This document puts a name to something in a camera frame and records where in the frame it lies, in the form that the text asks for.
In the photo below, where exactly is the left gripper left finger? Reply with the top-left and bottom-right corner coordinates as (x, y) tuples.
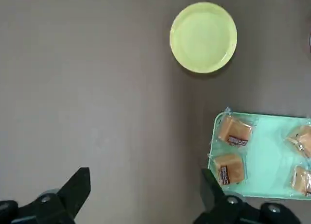
(0, 167), (91, 224)

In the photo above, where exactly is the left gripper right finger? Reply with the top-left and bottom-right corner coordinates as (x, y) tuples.
(193, 168), (302, 224)

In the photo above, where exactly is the bread pack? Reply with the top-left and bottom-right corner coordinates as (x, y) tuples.
(290, 164), (311, 198)
(217, 107), (256, 148)
(207, 153), (249, 187)
(284, 123), (311, 159)

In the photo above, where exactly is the green plastic tray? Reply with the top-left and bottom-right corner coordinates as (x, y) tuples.
(207, 111), (311, 201)

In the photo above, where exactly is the yellow plate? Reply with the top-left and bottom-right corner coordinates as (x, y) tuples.
(169, 1), (238, 74)

